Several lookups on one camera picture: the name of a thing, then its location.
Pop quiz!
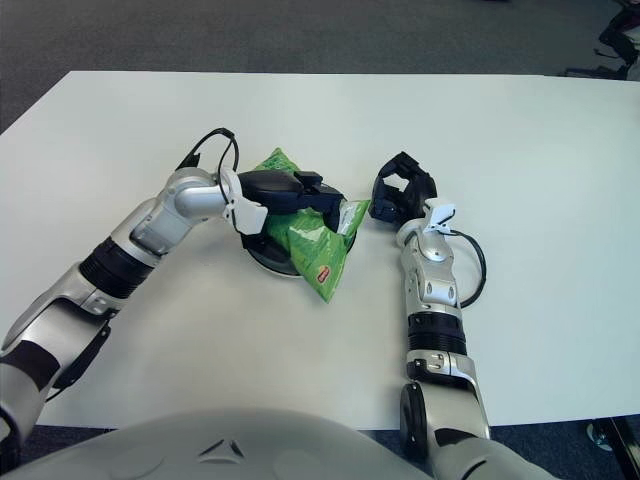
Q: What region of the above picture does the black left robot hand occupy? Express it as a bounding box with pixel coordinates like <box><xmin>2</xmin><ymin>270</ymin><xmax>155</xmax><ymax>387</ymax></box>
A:
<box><xmin>238</xmin><ymin>169</ymin><xmax>346</xmax><ymax>234</ymax></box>

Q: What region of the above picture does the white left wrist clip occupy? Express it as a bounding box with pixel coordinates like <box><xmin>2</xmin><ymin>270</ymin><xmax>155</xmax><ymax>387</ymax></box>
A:
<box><xmin>219</xmin><ymin>167</ymin><xmax>269</xmax><ymax>236</ymax></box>

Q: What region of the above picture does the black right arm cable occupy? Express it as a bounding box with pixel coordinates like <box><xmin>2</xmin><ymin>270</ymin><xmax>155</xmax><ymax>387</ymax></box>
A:
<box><xmin>449</xmin><ymin>230</ymin><xmax>487</xmax><ymax>307</ymax></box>

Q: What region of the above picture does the white plate black rim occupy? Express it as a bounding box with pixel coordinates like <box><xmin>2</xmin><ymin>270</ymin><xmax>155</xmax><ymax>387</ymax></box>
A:
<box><xmin>239</xmin><ymin>182</ymin><xmax>359</xmax><ymax>279</ymax></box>

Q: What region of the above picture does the black office chair base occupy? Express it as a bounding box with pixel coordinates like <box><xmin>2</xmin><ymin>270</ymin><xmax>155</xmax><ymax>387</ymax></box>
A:
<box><xmin>564</xmin><ymin>0</ymin><xmax>640</xmax><ymax>81</ymax></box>

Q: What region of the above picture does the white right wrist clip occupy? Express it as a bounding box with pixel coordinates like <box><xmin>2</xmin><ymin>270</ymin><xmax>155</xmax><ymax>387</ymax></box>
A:
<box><xmin>423</xmin><ymin>199</ymin><xmax>459</xmax><ymax>235</ymax></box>

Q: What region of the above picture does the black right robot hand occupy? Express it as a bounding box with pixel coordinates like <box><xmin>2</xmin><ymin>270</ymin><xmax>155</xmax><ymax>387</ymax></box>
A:
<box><xmin>368</xmin><ymin>152</ymin><xmax>441</xmax><ymax>226</ymax></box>

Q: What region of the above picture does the grey robot torso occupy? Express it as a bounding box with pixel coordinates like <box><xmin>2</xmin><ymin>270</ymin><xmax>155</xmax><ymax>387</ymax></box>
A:
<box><xmin>0</xmin><ymin>407</ymin><xmax>576</xmax><ymax>480</ymax></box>

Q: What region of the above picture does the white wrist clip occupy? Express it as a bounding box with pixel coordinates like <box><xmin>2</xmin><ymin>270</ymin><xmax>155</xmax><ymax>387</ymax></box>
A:
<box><xmin>219</xmin><ymin>167</ymin><xmax>269</xmax><ymax>236</ymax></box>
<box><xmin>423</xmin><ymin>199</ymin><xmax>459</xmax><ymax>235</ymax></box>

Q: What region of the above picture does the metal table foot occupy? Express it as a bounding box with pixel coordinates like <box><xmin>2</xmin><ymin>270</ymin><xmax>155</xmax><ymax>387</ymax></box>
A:
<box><xmin>584</xmin><ymin>417</ymin><xmax>640</xmax><ymax>466</ymax></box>

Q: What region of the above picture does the green snack bag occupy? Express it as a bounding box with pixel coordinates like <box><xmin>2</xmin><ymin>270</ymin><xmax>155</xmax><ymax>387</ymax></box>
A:
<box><xmin>249</xmin><ymin>147</ymin><xmax>372</xmax><ymax>305</ymax></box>

